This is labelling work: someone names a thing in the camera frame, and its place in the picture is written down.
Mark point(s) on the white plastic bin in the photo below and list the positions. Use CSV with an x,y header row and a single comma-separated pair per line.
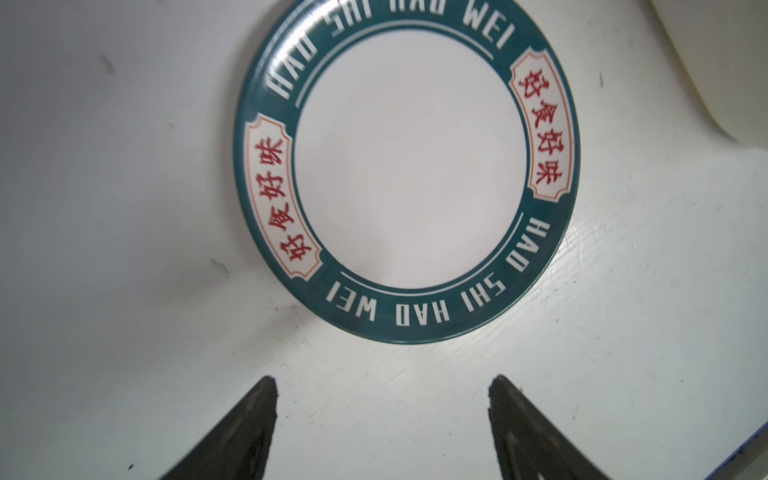
x,y
723,47

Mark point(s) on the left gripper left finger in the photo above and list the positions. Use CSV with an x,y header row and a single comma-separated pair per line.
x,y
238,446

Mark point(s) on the green ring plate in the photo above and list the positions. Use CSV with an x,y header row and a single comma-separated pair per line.
x,y
407,169

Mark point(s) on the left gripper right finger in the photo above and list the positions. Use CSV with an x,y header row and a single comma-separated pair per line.
x,y
527,444

